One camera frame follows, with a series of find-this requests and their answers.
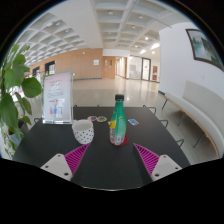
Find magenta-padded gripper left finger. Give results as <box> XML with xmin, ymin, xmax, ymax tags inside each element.
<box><xmin>40</xmin><ymin>142</ymin><xmax>92</xmax><ymax>182</ymax></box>

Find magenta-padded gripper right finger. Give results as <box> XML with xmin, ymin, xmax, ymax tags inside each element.
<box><xmin>131</xmin><ymin>142</ymin><xmax>183</xmax><ymax>186</ymax></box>

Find green plastic drink bottle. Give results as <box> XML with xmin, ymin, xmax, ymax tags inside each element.
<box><xmin>108</xmin><ymin>94</ymin><xmax>128</xmax><ymax>147</ymax></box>

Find white polka dot cup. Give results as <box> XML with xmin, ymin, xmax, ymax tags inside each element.
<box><xmin>71</xmin><ymin>119</ymin><xmax>96</xmax><ymax>145</ymax></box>

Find small blue card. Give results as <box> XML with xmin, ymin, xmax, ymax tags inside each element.
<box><xmin>127</xmin><ymin>118</ymin><xmax>140</xmax><ymax>127</ymax></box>

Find long white bench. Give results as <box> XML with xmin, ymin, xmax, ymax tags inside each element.
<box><xmin>161</xmin><ymin>79</ymin><xmax>224</xmax><ymax>160</ymax></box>

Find clear acrylic sign stand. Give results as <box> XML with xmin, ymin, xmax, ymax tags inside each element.
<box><xmin>41</xmin><ymin>70</ymin><xmax>75</xmax><ymax>125</ymax></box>

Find green potted plant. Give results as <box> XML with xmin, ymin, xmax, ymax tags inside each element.
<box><xmin>0</xmin><ymin>43</ymin><xmax>44</xmax><ymax>160</ymax></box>

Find framed landscape picture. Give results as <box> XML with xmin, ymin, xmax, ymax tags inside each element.
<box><xmin>185</xmin><ymin>28</ymin><xmax>224</xmax><ymax>73</ymax></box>

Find round ceiling lights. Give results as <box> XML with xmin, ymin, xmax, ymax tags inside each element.
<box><xmin>43</xmin><ymin>9</ymin><xmax>161</xmax><ymax>56</ymax></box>

